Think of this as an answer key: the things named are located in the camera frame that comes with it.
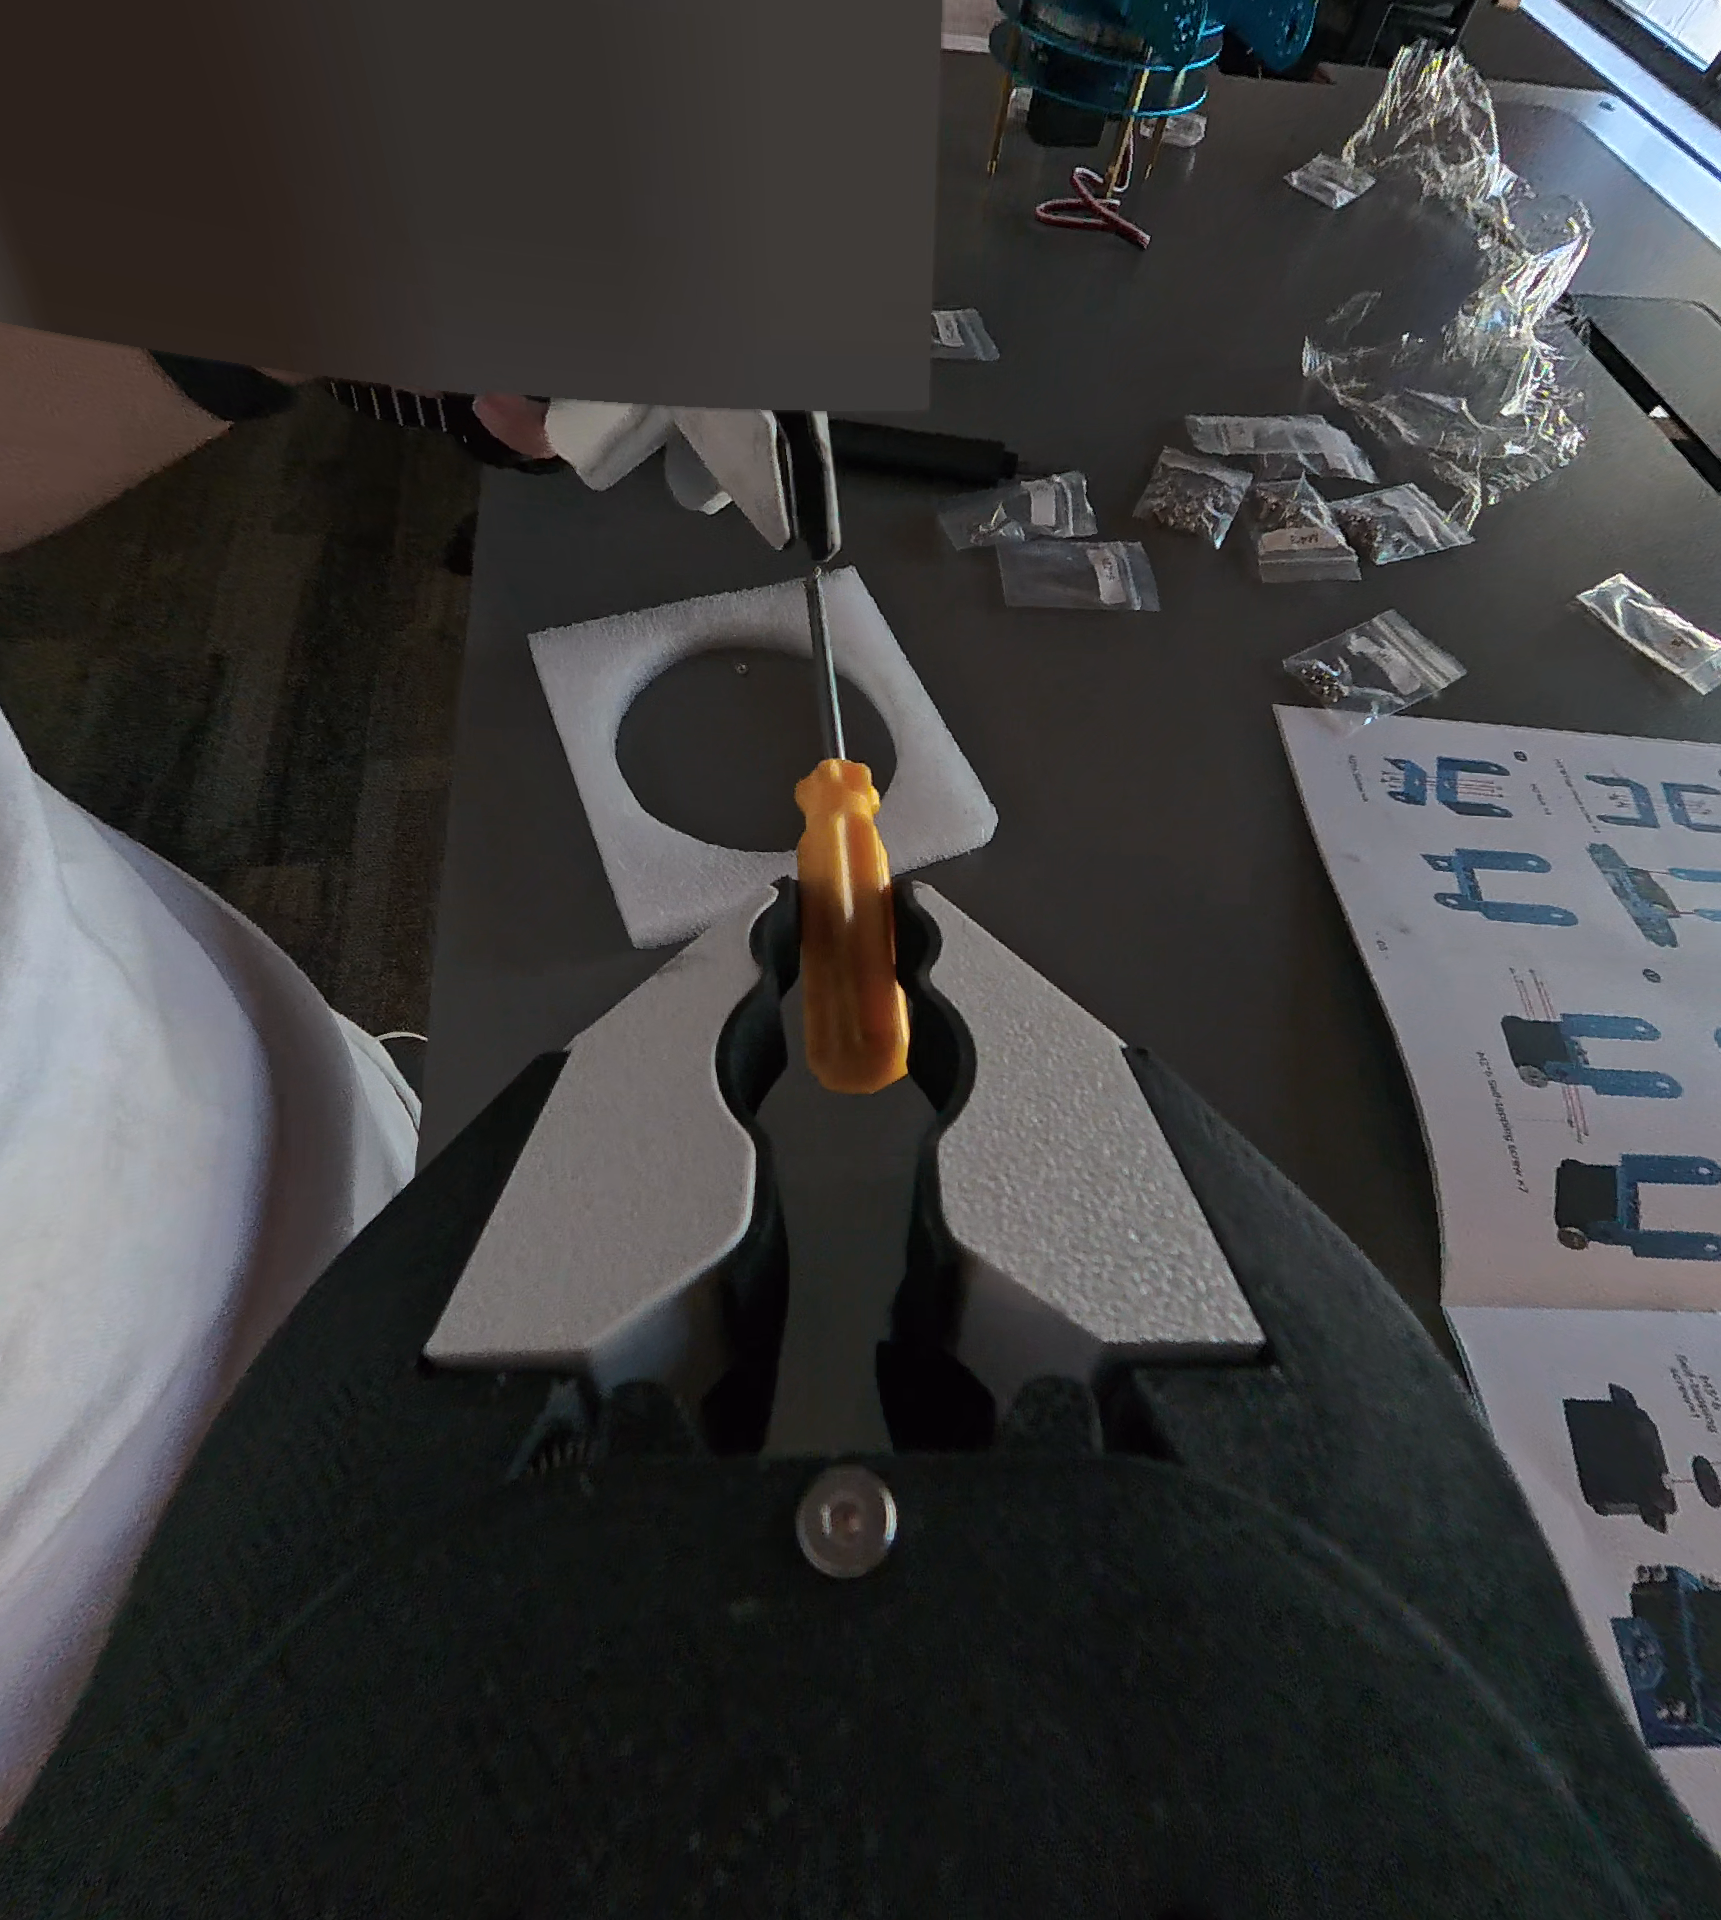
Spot yellow-handled screwdriver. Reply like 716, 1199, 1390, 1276
793, 561, 905, 1094

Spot person's white shirt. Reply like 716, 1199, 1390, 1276
0, 576, 426, 1907

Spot dark grey desk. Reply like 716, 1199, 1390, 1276
416, 0, 1721, 1454

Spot scattered small clear hardware bags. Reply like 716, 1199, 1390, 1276
926, 150, 1721, 720

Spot black pen-shaped screwdriver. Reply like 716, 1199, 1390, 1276
837, 424, 1022, 481

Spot person's left forearm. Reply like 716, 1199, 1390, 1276
0, 299, 237, 579

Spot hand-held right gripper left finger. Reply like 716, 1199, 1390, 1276
421, 881, 802, 1389

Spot open instruction booklet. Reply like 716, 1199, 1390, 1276
1272, 702, 1721, 1920

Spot crumpled clear plastic wrap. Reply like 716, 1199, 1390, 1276
1299, 36, 1596, 519

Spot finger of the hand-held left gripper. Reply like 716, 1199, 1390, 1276
716, 408, 845, 570

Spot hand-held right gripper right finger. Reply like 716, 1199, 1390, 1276
897, 881, 1270, 1389

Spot blue toy robot base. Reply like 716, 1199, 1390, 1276
986, 0, 1327, 190

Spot black wristband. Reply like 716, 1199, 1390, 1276
146, 348, 297, 426

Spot white foam square with hole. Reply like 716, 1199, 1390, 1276
526, 565, 997, 949

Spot red and white servo cable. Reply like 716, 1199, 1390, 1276
1035, 112, 1155, 241

